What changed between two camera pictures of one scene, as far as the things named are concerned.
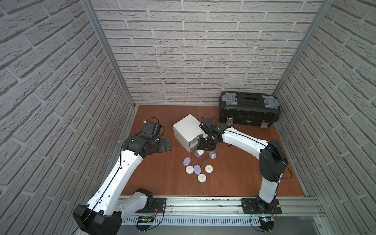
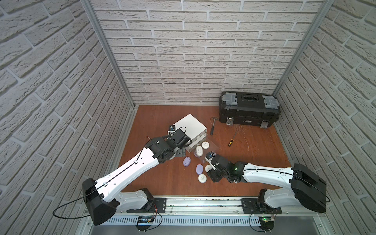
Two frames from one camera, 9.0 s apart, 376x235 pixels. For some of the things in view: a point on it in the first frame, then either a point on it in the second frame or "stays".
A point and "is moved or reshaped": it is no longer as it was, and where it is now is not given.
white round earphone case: x=189 y=169 is moved or reshaped
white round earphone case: x=208 y=169 stays
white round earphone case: x=201 y=177 stays
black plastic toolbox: x=248 y=107 stays
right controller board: x=267 y=223 stays
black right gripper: x=200 y=145 → x=211 y=175
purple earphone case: x=186 y=161 stays
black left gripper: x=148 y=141 → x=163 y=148
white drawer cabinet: x=187 y=131 stays
